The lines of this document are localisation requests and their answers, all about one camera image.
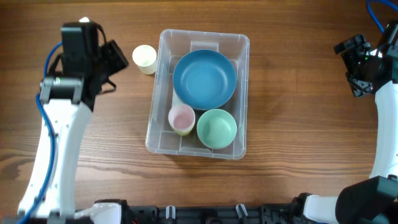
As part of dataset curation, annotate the left blue cable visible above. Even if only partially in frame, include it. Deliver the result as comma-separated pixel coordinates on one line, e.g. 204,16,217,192
17,42,65,224

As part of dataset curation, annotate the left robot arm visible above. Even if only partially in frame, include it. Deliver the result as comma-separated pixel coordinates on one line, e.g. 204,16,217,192
2,17,128,223

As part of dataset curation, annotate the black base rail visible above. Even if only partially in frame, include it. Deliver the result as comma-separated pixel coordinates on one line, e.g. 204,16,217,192
125,203,294,224

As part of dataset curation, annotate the cream large bowl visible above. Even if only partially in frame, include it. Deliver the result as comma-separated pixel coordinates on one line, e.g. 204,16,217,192
172,90,184,107

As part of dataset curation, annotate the cream plastic cup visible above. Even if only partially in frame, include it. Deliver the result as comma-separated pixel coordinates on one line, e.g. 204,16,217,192
132,45,157,75

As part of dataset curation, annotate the pink plastic cup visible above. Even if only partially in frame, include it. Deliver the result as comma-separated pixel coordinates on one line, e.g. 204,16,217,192
168,104,196,130

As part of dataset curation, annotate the dark blue bowl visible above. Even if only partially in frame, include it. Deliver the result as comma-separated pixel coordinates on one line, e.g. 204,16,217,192
172,49,237,110

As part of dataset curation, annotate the green small bowl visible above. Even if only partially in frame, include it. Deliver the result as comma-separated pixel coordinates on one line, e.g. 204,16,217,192
197,109,238,149

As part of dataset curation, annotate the right blue cable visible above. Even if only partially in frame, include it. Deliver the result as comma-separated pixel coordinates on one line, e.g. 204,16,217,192
366,0,398,34

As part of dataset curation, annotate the blue cable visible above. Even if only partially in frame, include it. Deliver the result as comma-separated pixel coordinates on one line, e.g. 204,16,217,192
366,0,398,34
17,42,65,224

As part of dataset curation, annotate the clear plastic storage container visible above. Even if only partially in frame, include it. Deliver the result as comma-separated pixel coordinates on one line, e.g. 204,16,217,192
146,29,250,160

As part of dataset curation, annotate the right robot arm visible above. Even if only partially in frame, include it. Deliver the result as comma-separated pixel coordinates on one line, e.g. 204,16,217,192
287,20,397,223

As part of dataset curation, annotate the yellow plastic cup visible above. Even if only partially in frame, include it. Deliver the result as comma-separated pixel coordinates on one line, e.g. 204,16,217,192
174,129,191,136

